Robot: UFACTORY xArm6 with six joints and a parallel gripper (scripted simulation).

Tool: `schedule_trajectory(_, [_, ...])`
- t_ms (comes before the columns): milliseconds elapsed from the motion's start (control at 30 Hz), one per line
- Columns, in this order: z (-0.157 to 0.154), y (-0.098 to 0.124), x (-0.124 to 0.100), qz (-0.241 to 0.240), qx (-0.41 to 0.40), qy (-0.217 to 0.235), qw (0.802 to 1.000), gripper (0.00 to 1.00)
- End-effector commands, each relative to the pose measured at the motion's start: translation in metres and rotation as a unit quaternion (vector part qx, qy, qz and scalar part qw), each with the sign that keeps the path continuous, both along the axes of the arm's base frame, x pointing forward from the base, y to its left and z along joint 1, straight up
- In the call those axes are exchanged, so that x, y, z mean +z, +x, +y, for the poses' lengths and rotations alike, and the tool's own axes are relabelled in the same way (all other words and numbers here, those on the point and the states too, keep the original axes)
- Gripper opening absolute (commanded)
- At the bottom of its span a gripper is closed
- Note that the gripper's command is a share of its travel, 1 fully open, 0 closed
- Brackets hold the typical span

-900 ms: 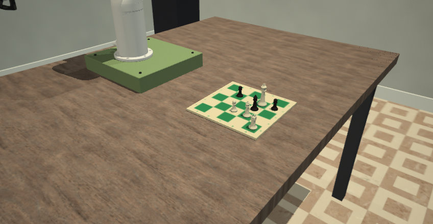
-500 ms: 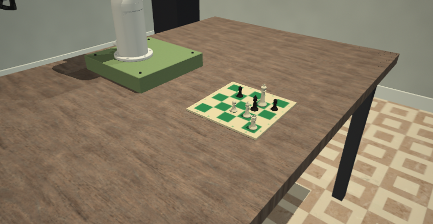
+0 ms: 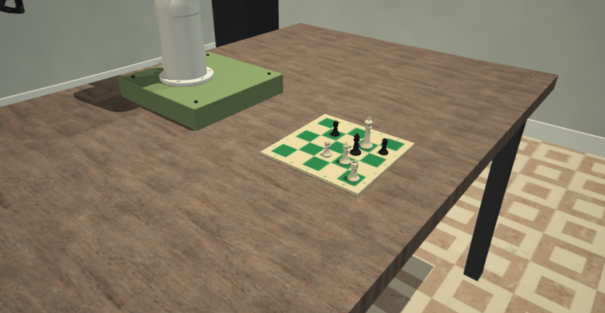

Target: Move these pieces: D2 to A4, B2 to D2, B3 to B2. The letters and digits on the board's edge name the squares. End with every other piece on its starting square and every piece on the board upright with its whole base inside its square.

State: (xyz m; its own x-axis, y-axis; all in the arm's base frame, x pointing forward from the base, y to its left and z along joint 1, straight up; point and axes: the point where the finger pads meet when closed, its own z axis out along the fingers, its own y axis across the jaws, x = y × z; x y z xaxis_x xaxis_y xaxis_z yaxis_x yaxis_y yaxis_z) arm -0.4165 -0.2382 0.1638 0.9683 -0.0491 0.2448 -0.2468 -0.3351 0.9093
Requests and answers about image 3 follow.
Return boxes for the white chess rook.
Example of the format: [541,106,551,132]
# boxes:
[347,160,360,182]

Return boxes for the white chess king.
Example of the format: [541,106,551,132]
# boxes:
[360,117,373,150]

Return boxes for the white pawn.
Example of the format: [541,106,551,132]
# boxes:
[322,140,332,158]

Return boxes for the green and cream chessboard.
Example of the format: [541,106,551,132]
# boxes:
[260,114,415,196]

